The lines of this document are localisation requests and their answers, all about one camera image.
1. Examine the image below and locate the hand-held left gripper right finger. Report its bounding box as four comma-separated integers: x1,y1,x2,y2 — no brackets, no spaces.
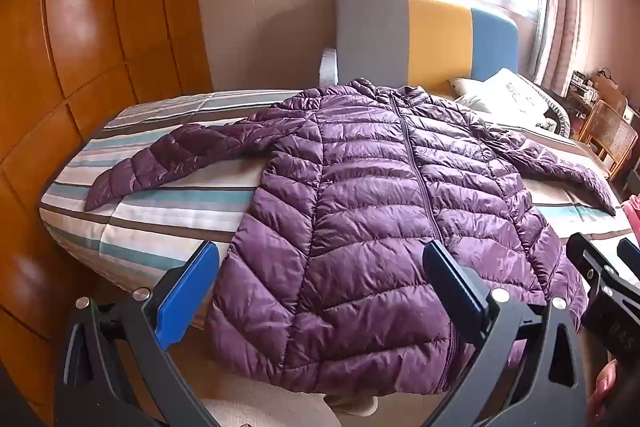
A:
423,240,589,427

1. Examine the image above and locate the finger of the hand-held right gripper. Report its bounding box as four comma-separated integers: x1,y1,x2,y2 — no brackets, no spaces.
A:
616,237,640,284
566,232,619,297

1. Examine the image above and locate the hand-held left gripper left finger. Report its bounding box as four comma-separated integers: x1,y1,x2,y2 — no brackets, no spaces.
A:
52,239,221,427

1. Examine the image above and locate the purple down jacket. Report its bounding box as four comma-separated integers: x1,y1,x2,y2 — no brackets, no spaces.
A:
84,78,617,395

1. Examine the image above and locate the person's right hand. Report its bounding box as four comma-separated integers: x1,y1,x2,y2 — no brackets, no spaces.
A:
586,358,619,427

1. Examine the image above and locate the pink cloth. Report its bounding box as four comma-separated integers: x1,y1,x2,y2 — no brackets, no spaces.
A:
622,194,640,233

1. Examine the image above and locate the rattan chair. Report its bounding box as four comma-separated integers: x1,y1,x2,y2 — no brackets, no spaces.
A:
580,99,638,180

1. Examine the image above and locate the grey baby basket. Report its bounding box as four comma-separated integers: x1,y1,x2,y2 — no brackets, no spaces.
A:
535,92,573,138

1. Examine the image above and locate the beige slipper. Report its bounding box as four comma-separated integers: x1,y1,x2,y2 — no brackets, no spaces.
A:
324,394,380,418

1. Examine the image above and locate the desk clutter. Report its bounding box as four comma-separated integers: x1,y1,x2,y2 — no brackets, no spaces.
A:
570,71,598,102

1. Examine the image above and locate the white printed pillow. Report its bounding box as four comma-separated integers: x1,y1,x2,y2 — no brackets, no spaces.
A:
482,68,551,115

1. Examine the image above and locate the cream pillow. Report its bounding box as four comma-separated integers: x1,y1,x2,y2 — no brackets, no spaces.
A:
448,78,493,112

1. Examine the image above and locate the wooden wardrobe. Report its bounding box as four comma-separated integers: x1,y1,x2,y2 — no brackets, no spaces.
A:
0,0,216,427

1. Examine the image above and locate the grey yellow blue headboard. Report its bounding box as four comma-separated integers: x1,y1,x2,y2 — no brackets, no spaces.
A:
334,0,519,90

